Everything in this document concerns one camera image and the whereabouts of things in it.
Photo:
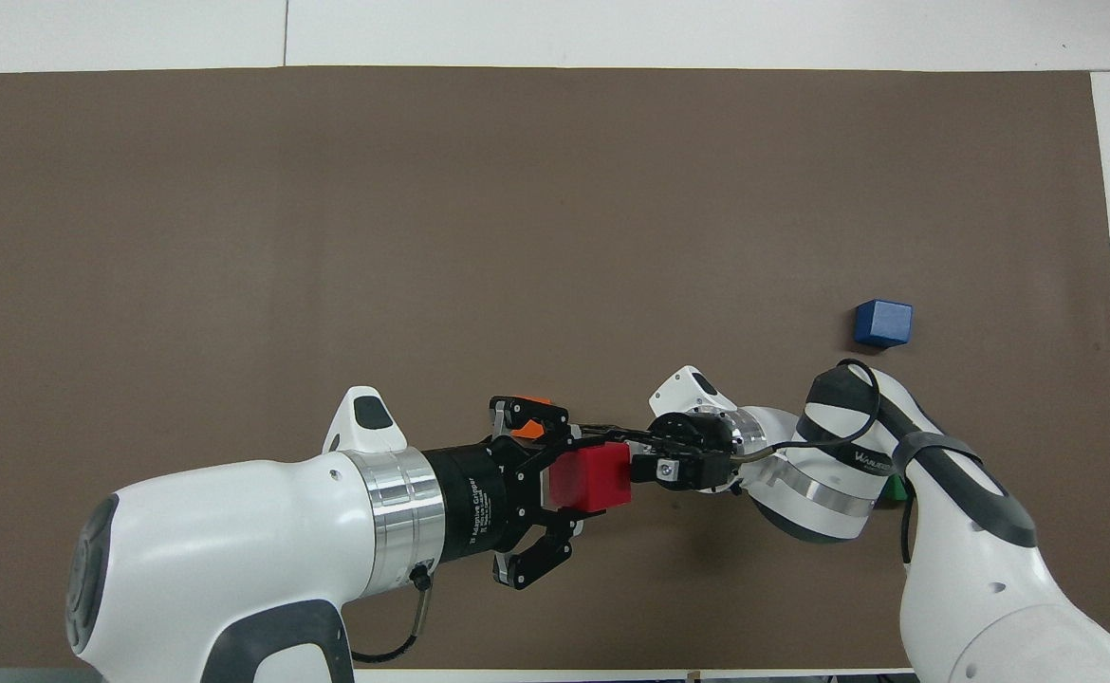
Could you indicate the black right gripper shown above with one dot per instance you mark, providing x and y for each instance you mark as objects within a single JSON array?
[{"x": 707, "y": 451}]

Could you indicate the red wooden block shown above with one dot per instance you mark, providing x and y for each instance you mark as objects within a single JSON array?
[{"x": 593, "y": 477}]

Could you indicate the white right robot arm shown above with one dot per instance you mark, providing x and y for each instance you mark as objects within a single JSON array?
[{"x": 953, "y": 569}]

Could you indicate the blue wooden block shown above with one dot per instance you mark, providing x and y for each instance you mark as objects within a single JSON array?
[{"x": 883, "y": 323}]

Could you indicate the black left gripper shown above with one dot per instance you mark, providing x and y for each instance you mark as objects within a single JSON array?
[{"x": 479, "y": 498}]

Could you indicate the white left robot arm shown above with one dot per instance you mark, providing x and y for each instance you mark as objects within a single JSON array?
[{"x": 232, "y": 541}]

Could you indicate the orange wooden block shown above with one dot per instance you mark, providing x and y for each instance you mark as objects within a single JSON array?
[{"x": 528, "y": 431}]

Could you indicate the green wooden block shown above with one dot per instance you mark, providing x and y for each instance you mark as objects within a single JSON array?
[{"x": 894, "y": 490}]

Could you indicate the brown table mat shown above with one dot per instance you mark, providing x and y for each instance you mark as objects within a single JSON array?
[{"x": 327, "y": 237}]

